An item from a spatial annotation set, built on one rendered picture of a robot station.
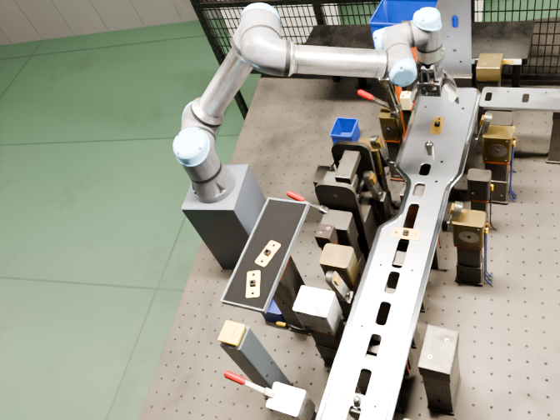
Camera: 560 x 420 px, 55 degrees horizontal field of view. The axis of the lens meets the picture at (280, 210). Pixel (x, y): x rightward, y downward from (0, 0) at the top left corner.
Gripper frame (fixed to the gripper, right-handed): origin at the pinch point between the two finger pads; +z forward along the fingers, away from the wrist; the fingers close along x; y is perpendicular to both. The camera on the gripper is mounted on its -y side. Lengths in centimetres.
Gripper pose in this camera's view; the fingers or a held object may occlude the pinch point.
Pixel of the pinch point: (435, 102)
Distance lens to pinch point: 191.2
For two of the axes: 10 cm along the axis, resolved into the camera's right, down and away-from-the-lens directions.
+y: -3.5, 7.9, -5.0
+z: 2.7, 6.0, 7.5
